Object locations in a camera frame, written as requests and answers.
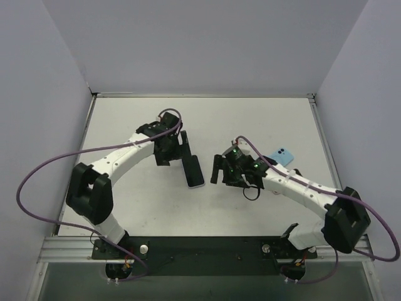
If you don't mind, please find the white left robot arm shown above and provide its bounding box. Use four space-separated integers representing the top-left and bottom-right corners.
66 108 182 258

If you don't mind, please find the light blue phone case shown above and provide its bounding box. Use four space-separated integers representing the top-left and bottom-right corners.
268 147 294 167

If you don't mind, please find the lilac phone case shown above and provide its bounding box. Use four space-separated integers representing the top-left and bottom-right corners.
188 182 205 189

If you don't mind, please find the black phone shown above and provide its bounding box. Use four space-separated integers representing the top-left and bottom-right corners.
182 155 205 185

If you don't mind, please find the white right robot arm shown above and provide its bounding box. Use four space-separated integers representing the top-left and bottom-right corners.
211 145 371 254

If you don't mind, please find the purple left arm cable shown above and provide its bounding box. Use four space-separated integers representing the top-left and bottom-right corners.
16 108 183 282

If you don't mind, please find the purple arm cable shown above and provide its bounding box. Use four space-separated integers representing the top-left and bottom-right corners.
234 135 401 285
16 108 183 282

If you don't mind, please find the aluminium front rail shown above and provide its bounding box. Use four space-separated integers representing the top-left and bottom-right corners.
38 236 93 263

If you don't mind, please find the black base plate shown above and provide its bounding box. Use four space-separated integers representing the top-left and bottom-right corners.
91 236 317 276

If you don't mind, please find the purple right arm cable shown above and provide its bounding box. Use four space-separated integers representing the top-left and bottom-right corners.
234 135 401 285

